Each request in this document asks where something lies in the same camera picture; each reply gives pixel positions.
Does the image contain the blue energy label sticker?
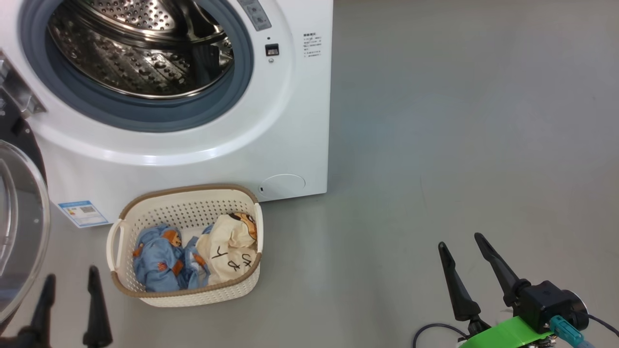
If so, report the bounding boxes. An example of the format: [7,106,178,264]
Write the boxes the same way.
[57,200,109,228]

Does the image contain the grey warning sticker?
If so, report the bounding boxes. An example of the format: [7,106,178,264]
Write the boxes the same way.
[237,0,272,31]

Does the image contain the grey rubber door gasket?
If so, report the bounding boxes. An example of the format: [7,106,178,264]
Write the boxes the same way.
[18,0,254,132]

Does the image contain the metal door hinge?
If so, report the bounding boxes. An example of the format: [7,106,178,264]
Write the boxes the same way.
[0,51,46,119]

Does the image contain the printed text label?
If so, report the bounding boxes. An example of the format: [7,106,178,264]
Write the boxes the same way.
[303,33,322,58]

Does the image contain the white front-load washing machine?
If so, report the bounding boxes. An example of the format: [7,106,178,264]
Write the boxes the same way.
[0,0,334,225]

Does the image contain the cream perforated laundry basket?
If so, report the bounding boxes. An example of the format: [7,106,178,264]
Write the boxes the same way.
[106,184,264,308]

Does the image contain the teal plug camera cable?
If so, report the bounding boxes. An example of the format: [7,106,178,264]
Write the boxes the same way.
[549,315,598,348]

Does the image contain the round white filter cover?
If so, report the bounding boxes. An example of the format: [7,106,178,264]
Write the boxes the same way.
[260,174,306,198]

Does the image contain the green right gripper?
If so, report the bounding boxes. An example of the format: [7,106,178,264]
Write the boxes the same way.
[438,232,557,348]

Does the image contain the steel washing machine drum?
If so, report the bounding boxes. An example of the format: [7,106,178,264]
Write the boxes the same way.
[47,0,235,100]

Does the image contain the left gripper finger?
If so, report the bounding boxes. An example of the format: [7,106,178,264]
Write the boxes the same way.
[82,266,113,348]
[19,274,56,348]

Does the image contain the black glass washing machine door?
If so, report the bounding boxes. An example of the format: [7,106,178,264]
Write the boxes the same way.
[0,99,51,334]

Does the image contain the thin black camera cable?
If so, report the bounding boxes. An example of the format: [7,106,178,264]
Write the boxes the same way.
[588,314,619,337]

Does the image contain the cream bear face garment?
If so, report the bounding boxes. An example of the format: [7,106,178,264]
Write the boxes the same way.
[195,213,258,286]

